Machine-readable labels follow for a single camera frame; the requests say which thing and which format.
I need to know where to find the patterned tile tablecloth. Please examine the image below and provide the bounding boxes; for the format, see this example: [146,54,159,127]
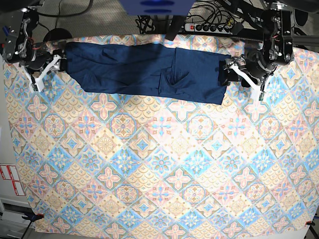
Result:
[1,48,319,239]

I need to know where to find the blue long-sleeve T-shirt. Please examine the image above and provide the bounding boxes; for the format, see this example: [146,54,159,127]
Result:
[65,42,229,105]

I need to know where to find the black clamp bottom right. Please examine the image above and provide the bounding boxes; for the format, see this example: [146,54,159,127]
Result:
[306,221,316,227]

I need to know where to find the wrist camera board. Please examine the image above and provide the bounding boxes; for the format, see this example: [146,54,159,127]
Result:
[258,88,265,101]
[29,79,44,93]

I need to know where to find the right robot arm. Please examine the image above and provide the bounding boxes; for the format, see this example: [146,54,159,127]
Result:
[0,0,72,92]

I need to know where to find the black clamp bottom left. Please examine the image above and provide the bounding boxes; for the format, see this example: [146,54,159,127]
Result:
[21,213,44,223]

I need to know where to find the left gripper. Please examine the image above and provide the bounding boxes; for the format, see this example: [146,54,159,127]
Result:
[218,51,274,95]

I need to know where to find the red-white labels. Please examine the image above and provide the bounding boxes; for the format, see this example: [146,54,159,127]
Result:
[0,164,25,196]

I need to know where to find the white power strip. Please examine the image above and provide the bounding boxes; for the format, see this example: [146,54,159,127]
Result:
[184,23,231,34]

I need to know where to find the black strap on table edge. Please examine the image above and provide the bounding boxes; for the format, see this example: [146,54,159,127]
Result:
[164,14,184,41]

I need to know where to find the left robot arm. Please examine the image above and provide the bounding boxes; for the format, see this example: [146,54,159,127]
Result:
[219,0,294,100]

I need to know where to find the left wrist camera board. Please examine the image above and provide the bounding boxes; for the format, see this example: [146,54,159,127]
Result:
[258,88,265,101]

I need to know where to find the black round stand base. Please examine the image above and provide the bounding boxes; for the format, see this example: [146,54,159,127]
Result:
[43,28,73,42]

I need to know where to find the black clamp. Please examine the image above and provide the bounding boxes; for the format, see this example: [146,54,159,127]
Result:
[21,213,44,223]
[306,221,316,227]

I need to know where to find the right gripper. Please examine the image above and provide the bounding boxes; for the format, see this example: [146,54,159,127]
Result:
[22,49,65,86]

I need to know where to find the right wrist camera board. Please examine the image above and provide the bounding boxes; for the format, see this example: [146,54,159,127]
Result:
[29,79,44,93]

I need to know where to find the blue box overhead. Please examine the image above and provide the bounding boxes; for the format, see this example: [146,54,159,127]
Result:
[119,0,195,15]

